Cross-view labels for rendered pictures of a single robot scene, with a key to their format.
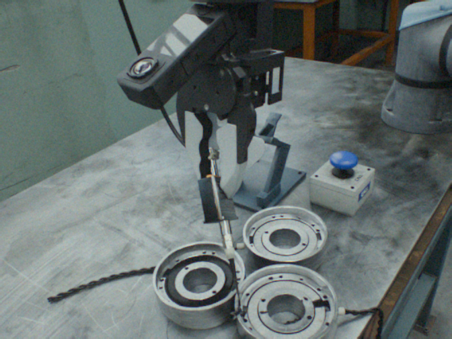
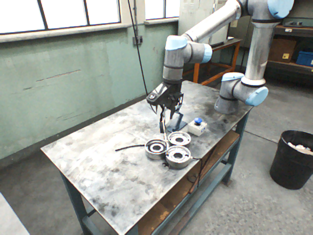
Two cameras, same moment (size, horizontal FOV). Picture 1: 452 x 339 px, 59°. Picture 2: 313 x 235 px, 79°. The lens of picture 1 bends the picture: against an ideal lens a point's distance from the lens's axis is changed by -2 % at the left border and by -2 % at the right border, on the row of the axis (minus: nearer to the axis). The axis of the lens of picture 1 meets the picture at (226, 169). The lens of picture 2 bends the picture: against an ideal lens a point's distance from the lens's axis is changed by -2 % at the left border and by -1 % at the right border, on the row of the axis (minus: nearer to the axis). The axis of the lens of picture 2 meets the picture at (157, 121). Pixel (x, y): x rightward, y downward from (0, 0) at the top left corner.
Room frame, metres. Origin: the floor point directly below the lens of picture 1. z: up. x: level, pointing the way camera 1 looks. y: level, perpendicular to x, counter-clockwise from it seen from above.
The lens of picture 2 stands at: (-0.34, 0.05, 1.39)
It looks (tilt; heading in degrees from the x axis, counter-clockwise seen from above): 32 degrees down; 359
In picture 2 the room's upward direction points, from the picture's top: straight up
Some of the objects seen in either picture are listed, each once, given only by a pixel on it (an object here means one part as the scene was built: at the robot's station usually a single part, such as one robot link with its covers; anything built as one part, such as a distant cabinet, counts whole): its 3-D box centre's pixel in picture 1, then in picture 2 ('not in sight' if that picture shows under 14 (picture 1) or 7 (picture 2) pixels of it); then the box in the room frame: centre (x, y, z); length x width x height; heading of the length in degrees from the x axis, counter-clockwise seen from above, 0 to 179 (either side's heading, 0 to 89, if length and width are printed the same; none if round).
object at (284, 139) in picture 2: not in sight; (294, 160); (0.86, -1.16, 0.21); 0.34 x 0.34 x 0.43
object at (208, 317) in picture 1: (200, 284); (156, 149); (0.33, 0.04, 0.82); 0.10 x 0.10 x 0.04
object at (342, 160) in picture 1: (342, 169); (197, 123); (0.49, -0.17, 0.85); 0.04 x 0.04 x 0.05
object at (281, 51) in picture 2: not in sight; (282, 49); (3.22, -2.28, 0.64); 0.49 x 0.40 x 0.37; 52
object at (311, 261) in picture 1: (284, 243); (179, 141); (0.38, -0.06, 0.82); 0.10 x 0.10 x 0.04
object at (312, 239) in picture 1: (284, 243); (179, 141); (0.38, -0.06, 0.82); 0.08 x 0.08 x 0.02
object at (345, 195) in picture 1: (344, 182); (197, 127); (0.50, -0.17, 0.82); 0.08 x 0.07 x 0.05; 137
